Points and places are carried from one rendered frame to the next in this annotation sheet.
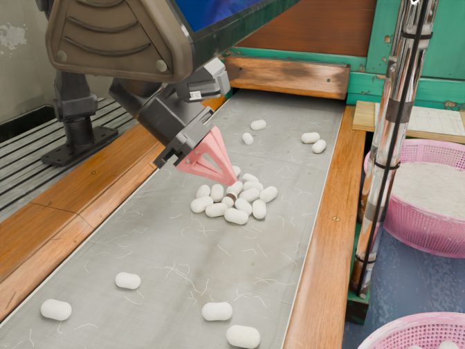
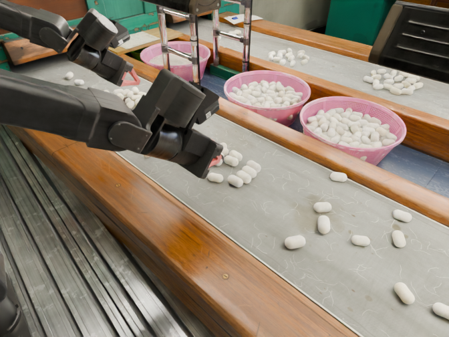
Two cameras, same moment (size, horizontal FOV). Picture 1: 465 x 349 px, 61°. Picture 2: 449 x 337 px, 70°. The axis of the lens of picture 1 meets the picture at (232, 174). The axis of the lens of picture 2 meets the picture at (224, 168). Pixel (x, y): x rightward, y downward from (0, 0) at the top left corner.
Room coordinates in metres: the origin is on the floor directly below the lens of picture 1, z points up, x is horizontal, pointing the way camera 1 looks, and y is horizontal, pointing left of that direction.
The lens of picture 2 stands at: (-0.13, 0.69, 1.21)
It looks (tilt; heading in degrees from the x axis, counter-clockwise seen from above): 39 degrees down; 295
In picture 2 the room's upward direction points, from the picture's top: straight up
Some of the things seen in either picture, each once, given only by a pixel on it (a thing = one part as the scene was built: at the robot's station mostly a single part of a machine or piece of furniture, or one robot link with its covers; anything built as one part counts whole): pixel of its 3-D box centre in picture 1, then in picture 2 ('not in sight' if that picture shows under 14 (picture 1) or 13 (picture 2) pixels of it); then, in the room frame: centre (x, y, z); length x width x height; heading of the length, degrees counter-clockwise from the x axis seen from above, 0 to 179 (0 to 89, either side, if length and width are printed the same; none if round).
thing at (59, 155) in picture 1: (79, 131); not in sight; (0.86, 0.37, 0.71); 0.20 x 0.07 x 0.08; 156
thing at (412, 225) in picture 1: (440, 197); (176, 64); (0.56, -0.36, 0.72); 0.27 x 0.27 x 0.10
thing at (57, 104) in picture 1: (76, 106); not in sight; (0.86, 0.36, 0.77); 0.09 x 0.06 x 0.06; 123
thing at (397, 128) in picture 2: not in sight; (347, 134); (-0.12, -0.13, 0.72); 0.27 x 0.27 x 0.10
